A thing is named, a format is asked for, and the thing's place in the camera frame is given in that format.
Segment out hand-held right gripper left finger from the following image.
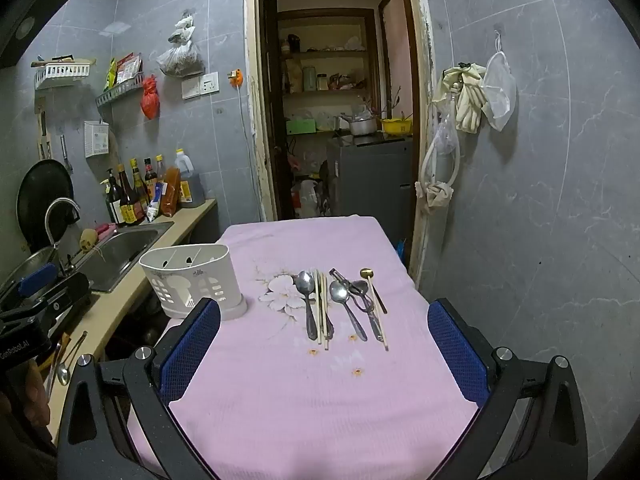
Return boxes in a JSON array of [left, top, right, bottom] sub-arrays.
[[57, 297, 223, 480]]

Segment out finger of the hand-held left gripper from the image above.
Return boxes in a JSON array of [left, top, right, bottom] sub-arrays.
[[0, 261, 60, 307], [10, 271, 94, 329]]

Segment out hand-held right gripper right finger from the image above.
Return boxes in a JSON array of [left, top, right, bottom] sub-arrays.
[[426, 298, 590, 480]]

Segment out white plastic utensil holder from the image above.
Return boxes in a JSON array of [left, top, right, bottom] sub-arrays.
[[139, 243, 248, 321]]

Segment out person's left forearm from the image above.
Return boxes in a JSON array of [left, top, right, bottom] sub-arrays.
[[0, 390, 58, 480]]

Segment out person's left hand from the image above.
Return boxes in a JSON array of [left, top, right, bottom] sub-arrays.
[[24, 360, 52, 441]]

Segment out metal basin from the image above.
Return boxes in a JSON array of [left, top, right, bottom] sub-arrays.
[[0, 247, 60, 302]]

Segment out metal chopsticks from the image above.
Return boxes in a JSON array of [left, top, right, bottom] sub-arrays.
[[46, 337, 65, 403]]

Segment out beige kitchen countertop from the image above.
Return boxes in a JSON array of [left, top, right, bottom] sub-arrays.
[[42, 197, 219, 441]]

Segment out small metal spoon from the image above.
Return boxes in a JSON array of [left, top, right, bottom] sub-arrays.
[[56, 331, 89, 387]]

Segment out steel sink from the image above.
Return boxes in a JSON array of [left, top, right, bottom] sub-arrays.
[[74, 221, 176, 294]]

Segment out metal faucet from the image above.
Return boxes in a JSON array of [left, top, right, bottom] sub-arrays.
[[44, 197, 82, 263]]

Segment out black frying pan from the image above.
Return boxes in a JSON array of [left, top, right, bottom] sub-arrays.
[[16, 159, 76, 253]]

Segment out dark pump bottle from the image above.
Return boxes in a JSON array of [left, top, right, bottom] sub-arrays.
[[100, 168, 127, 227]]

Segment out soy sauce bottle yellow label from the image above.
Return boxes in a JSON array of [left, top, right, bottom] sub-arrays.
[[116, 164, 147, 226]]

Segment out pink floral tablecloth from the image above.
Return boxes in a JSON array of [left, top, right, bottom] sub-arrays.
[[122, 215, 483, 480]]

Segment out blue and white packet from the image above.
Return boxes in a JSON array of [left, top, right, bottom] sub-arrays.
[[146, 182, 169, 222]]

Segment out dark bottle with yellow cap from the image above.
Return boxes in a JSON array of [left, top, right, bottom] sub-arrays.
[[130, 158, 151, 216]]

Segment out orange noodle packet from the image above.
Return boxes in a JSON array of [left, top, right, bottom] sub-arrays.
[[159, 167, 182, 217]]

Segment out dark bottle with red cap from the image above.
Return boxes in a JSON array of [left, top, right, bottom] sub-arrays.
[[143, 158, 159, 201]]

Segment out wooden board with knife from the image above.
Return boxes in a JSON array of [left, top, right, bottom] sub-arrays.
[[35, 97, 54, 161]]

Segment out tied cloth rag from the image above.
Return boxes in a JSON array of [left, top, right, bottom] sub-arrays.
[[414, 181, 454, 212]]

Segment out large cooking oil jug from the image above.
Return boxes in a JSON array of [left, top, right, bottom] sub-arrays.
[[173, 148, 206, 209]]

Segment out grey cabinet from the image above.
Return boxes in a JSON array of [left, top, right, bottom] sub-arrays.
[[327, 136, 414, 247]]

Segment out white plastic jug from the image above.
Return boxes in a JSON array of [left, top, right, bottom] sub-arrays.
[[291, 177, 322, 219]]

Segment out red plastic bag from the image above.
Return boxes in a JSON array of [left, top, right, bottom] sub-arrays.
[[141, 75, 161, 121]]

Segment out snack packets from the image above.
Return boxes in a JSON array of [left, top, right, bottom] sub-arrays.
[[104, 52, 144, 86]]

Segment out metal pot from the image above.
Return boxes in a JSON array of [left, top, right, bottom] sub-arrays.
[[341, 114, 377, 137]]

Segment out dark wooden door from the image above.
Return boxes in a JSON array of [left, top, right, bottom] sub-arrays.
[[262, 0, 297, 221]]

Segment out cream rubber gloves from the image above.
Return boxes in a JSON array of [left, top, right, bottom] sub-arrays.
[[433, 62, 487, 134]]

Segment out clear bag of dried goods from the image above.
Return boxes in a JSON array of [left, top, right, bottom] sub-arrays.
[[156, 12, 206, 78]]

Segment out clear hanging plastic bag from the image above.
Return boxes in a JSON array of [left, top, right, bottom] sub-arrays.
[[481, 32, 519, 132]]

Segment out black range hood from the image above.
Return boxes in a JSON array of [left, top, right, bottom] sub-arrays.
[[0, 0, 83, 68]]

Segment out wooden shelf unit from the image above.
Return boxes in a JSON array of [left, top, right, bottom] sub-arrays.
[[276, 8, 377, 97]]

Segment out small white wall basket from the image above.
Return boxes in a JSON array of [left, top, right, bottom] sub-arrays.
[[83, 120, 110, 159]]

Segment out white hose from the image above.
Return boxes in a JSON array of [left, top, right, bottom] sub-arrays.
[[419, 85, 462, 192]]

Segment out grey wall shelf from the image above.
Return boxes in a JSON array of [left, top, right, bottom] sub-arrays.
[[96, 77, 146, 108]]

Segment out white wall basket rack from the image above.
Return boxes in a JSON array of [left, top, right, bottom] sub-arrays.
[[31, 56, 97, 92]]

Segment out white wall switch and socket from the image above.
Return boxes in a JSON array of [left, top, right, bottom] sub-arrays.
[[181, 72, 220, 100]]

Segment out worn door frame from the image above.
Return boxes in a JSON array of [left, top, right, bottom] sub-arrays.
[[243, 0, 437, 283]]

